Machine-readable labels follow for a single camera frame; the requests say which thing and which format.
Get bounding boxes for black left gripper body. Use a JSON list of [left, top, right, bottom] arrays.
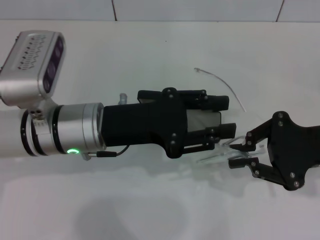
[[101, 87, 189, 160]]

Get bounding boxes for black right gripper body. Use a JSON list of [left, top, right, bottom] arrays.
[[266, 110, 320, 192]]

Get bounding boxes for clear white glasses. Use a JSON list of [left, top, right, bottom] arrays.
[[193, 66, 267, 166]]

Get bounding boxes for black glasses case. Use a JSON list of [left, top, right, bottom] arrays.
[[136, 89, 223, 133]]

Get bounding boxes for clear plug left gripper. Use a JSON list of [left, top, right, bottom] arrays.
[[116, 92, 128, 105]]

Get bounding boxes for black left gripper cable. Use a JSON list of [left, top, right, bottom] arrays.
[[81, 144, 130, 161]]

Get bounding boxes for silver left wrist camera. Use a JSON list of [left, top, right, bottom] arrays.
[[0, 30, 66, 111]]

